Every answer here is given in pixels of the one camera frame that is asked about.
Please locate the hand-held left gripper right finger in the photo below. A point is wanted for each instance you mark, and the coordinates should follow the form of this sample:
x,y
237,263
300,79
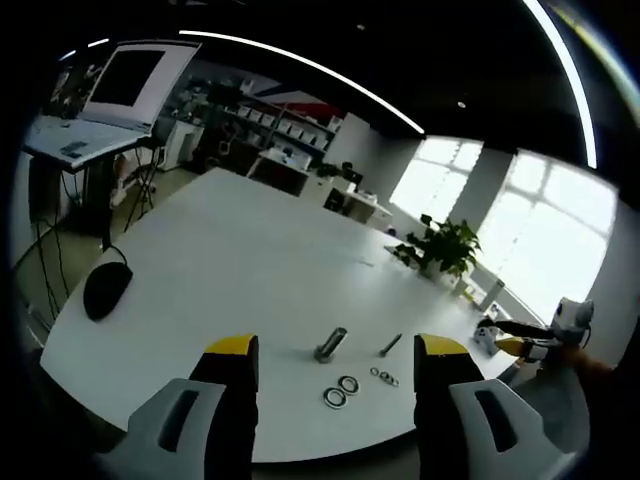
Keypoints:
x,y
490,430

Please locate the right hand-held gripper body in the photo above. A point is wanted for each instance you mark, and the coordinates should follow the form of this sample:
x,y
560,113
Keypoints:
x,y
572,317

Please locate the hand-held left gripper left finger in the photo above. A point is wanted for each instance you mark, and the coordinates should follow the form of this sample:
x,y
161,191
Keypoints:
x,y
165,430

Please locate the small metal nuts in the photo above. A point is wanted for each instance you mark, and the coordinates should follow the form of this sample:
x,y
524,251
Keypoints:
x,y
384,375

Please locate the small metal threaded stud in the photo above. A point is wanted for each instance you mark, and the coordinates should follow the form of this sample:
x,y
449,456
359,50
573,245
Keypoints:
x,y
390,345

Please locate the large metal washer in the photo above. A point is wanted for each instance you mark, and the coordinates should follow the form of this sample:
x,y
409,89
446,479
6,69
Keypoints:
x,y
348,384
334,397

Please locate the large metal threaded stud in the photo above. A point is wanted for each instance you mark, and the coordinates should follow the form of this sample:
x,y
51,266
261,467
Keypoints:
x,y
331,342

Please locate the person's right hand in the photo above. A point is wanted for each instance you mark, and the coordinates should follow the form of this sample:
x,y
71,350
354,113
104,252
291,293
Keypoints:
x,y
587,362

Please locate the small white device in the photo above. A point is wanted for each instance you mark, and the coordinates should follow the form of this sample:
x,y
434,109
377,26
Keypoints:
x,y
486,337

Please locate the bright window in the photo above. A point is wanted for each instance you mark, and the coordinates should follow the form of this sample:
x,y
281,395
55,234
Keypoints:
x,y
545,235

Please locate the green potted plant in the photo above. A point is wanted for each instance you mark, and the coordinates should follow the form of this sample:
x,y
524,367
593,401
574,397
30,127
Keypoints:
x,y
445,247

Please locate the black oval mouse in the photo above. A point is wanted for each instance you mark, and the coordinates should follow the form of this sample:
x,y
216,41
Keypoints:
x,y
106,290

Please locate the white low cabinet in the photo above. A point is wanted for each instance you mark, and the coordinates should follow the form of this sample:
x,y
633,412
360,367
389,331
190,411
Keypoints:
x,y
345,197

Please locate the curved ceiling light strip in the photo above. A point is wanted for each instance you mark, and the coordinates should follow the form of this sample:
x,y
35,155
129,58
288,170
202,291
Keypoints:
x,y
575,80

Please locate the standing desk with black legs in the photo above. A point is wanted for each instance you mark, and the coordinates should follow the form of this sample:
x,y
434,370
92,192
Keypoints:
x,y
90,195

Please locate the shelf with white bins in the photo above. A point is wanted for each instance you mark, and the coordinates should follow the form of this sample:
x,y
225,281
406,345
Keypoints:
x,y
280,125

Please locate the white laptop computer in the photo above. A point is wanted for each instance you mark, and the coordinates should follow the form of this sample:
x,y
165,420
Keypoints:
x,y
115,100

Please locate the long ceiling light strip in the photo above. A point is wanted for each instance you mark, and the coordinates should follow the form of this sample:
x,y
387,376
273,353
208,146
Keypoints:
x,y
310,67

